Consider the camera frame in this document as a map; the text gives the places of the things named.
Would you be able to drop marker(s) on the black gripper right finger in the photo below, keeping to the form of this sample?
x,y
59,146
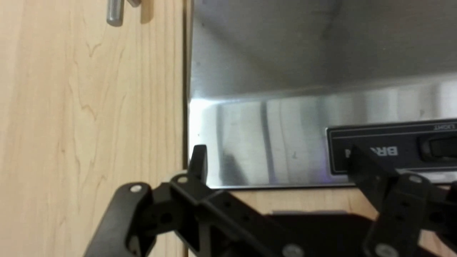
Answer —
x,y
409,214

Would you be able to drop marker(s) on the stainless steel range hood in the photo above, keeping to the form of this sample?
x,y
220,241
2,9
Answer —
x,y
286,133

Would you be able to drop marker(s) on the black hood control panel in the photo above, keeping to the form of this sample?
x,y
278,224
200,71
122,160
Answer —
x,y
405,137

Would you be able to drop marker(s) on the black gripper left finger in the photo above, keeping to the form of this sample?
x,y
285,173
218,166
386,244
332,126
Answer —
x,y
158,223

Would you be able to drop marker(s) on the black hood rocker switch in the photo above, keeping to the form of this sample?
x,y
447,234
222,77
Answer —
x,y
440,147

